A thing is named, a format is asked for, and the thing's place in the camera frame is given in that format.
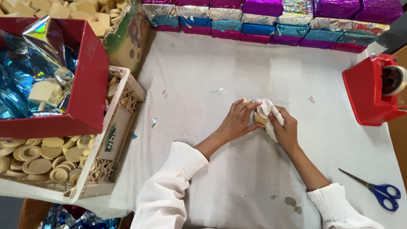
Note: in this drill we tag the person's right hand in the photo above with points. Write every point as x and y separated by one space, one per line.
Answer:
286 130

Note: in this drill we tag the person's left hand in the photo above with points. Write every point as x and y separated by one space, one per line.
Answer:
237 122

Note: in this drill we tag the small wooden block piece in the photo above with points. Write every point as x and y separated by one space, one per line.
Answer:
259 119

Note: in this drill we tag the white wiping cloth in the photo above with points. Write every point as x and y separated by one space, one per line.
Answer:
266 107

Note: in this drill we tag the clear tape scrap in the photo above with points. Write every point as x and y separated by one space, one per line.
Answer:
222 90

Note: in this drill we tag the pink foil scrap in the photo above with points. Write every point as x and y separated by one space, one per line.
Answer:
311 100

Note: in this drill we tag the white table cover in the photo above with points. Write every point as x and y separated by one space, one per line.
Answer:
241 70

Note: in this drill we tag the silver foil scrap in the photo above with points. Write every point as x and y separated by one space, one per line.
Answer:
154 122

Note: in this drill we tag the red tape dispenser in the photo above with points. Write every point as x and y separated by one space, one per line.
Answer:
362 95

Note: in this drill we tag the stack of foil-wrapped boxes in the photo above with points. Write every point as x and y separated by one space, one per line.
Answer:
273 22

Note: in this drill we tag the cream plastic crate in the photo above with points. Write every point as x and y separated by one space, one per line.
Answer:
122 124

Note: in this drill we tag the clear adhesive tape roll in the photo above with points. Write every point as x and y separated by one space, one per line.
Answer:
401 79

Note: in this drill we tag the printed cardboard carton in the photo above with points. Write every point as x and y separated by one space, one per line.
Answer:
127 41

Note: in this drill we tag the red cardboard box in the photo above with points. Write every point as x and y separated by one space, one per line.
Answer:
90 86

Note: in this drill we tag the heap of wooden blocks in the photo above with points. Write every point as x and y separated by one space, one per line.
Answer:
79 12

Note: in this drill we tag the bundle of blue foil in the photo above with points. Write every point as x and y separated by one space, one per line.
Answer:
70 219

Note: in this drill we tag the wooden mallet-shaped piece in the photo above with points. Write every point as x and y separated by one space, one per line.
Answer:
44 92

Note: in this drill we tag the pile of wooden discs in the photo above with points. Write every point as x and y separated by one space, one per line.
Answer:
41 159

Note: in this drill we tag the heap of holographic foil sheets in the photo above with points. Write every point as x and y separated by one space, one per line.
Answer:
19 76

